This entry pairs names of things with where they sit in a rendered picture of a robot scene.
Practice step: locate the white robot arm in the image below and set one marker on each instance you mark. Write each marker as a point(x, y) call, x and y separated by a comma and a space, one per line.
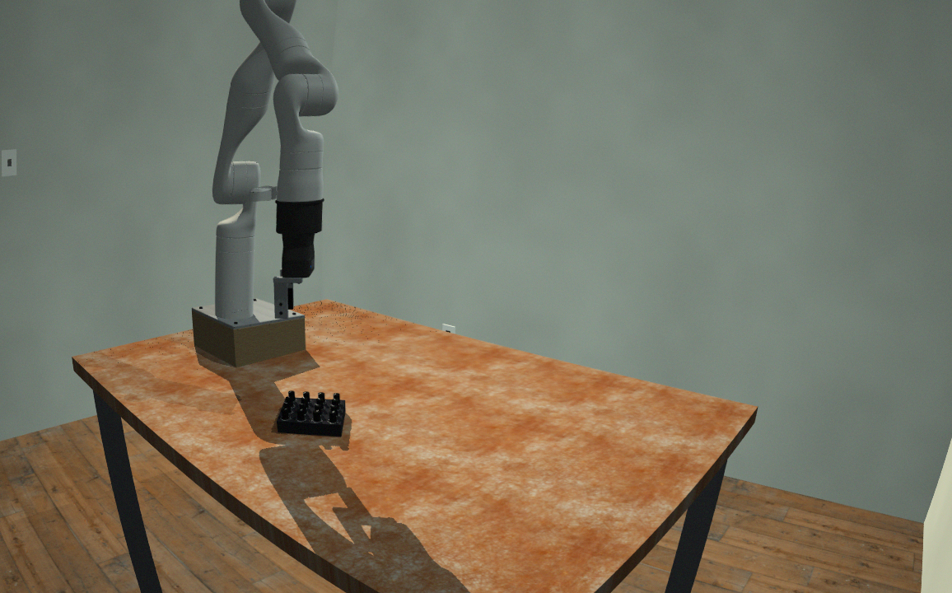
point(305, 88)

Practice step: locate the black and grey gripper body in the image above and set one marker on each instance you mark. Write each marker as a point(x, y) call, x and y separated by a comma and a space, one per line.
point(299, 216)

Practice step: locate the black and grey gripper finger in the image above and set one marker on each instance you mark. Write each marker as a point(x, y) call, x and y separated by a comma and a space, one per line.
point(281, 297)
point(290, 294)

